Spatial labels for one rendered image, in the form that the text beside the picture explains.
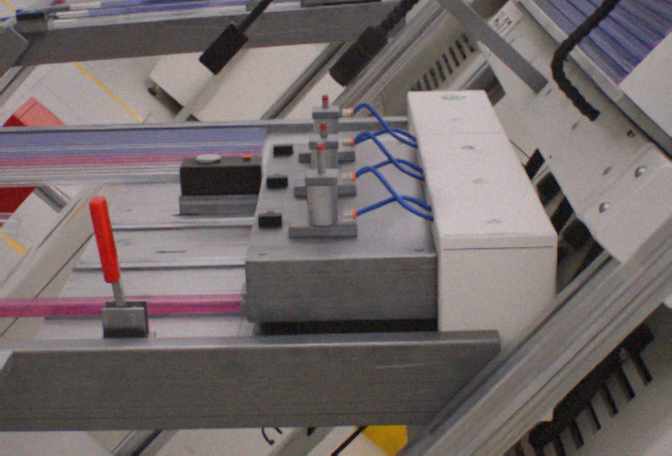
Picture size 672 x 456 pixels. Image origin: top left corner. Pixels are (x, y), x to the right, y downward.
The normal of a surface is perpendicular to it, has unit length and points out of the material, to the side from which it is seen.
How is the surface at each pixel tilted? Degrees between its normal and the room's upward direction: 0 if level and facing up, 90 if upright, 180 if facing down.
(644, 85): 90
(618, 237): 90
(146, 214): 44
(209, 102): 90
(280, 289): 90
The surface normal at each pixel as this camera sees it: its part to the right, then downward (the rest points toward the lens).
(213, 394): 0.00, 0.28
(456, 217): -0.03, -0.96
